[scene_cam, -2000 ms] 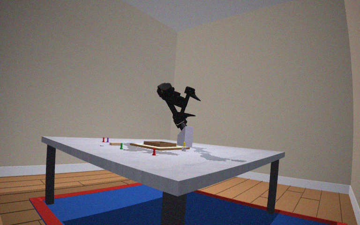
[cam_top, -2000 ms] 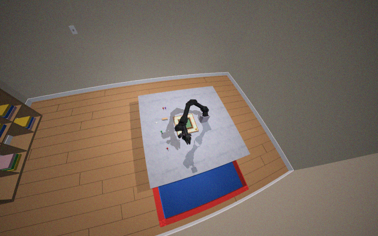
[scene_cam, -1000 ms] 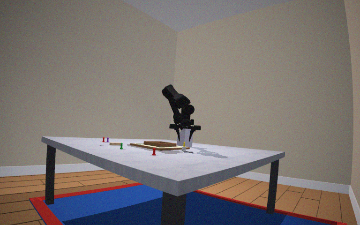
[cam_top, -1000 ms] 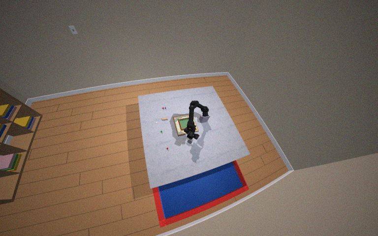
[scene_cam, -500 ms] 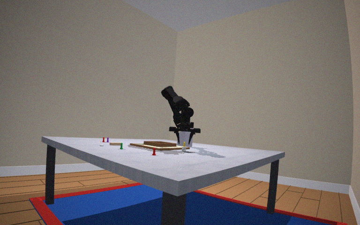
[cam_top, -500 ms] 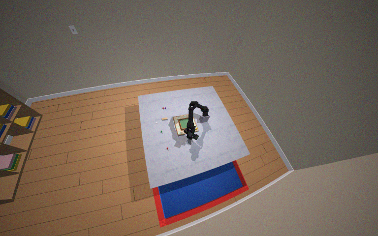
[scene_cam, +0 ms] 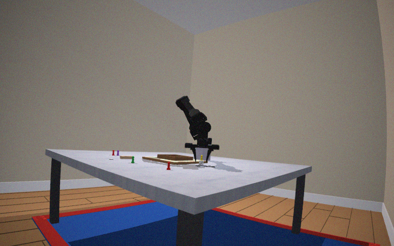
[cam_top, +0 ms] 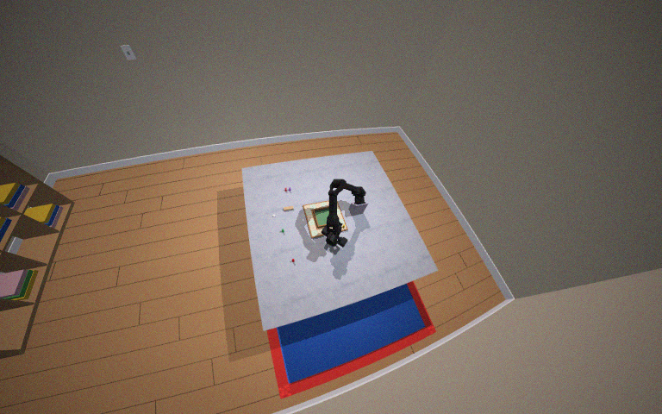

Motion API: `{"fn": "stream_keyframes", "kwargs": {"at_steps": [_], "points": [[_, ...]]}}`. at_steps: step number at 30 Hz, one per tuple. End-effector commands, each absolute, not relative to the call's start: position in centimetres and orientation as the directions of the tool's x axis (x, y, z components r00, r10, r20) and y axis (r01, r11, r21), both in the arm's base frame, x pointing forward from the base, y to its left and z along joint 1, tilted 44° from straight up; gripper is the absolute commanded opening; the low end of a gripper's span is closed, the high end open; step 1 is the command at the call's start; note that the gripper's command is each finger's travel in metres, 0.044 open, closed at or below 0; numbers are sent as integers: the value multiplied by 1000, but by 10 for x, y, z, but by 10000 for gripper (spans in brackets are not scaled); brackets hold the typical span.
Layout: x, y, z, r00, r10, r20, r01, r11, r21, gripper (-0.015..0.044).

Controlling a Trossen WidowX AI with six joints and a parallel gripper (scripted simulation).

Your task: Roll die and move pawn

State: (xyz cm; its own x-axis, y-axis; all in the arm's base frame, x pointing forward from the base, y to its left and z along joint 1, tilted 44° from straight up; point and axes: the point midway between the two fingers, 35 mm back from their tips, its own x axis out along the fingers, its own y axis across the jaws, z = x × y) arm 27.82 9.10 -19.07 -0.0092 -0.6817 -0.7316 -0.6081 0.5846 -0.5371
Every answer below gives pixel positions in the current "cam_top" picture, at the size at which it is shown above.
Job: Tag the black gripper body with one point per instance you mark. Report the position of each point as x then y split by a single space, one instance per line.
341 240

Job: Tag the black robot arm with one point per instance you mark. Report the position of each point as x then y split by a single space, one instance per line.
333 219

